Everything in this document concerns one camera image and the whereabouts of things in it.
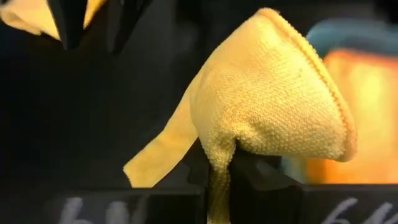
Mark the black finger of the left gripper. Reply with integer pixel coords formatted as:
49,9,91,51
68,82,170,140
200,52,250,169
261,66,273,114
106,0,153,54
46,0,90,50

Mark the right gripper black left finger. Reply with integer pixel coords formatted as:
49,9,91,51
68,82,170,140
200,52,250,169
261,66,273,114
46,142,208,224

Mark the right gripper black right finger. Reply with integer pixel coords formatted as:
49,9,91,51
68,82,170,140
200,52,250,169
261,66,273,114
229,141,398,224

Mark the deep orange microfiber towel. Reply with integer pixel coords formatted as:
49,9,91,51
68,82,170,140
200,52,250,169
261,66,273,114
306,49,398,185

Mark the yellow microfiber towel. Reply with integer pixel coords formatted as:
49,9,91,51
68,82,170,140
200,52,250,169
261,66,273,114
0,0,358,224

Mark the teal plastic bin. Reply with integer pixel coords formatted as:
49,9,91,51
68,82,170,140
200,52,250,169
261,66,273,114
279,17,398,185

